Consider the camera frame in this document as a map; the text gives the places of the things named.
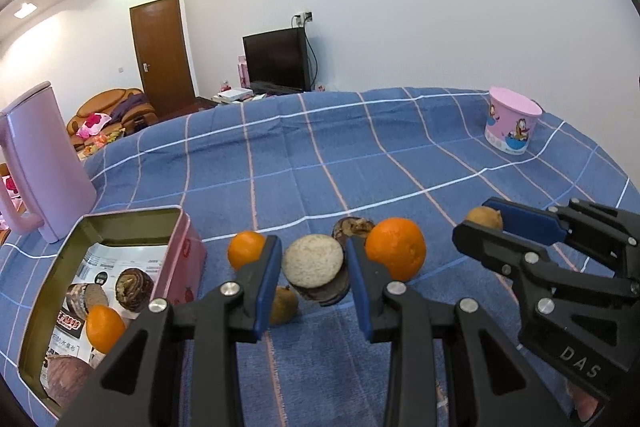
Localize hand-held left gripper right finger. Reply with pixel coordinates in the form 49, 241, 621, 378
345, 236, 574, 427

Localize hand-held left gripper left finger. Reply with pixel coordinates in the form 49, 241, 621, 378
57, 234, 284, 427

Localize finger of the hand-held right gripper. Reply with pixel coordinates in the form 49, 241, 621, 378
481, 198, 640, 279
452, 220, 640, 309

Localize brownish kiwi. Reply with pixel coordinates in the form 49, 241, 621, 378
270, 285, 300, 325
465, 204, 504, 230

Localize small orange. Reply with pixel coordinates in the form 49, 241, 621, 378
86, 305, 126, 354
227, 231, 267, 270

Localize large orange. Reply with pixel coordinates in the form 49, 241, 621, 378
365, 217, 427, 283

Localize dark brown taro piece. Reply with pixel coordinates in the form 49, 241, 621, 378
331, 217, 376, 248
115, 268, 155, 313

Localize pink metal tin box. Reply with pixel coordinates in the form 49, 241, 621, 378
17, 205, 208, 415

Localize striped cut taro chunk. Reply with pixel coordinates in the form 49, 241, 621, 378
65, 283, 108, 315

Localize purple sweet potato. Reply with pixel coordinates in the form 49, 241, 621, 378
46, 354, 98, 408

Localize person's right hand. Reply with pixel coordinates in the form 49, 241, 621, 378
565, 379, 608, 425

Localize pink cartoon print cup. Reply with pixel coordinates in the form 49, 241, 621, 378
485, 87, 543, 156

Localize blue checkered tablecloth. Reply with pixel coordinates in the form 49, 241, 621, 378
0, 87, 640, 427

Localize printed paper leaflet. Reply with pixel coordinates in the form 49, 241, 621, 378
42, 242, 173, 408

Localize white flat box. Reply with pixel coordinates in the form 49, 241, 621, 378
212, 88, 253, 102

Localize purple cloth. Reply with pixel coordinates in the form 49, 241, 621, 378
111, 93, 151, 122

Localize black television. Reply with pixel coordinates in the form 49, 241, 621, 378
242, 27, 313, 94

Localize pink floral cushion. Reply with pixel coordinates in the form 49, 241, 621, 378
81, 113, 112, 138

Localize brown leather corner sofa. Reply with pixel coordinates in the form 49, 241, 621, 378
67, 88, 158, 148

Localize brown wooden door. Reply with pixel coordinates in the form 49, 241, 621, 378
129, 0, 197, 118

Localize pink electric kettle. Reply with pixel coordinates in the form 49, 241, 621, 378
0, 81, 97, 244

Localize black power cable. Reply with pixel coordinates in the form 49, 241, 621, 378
302, 27, 321, 90

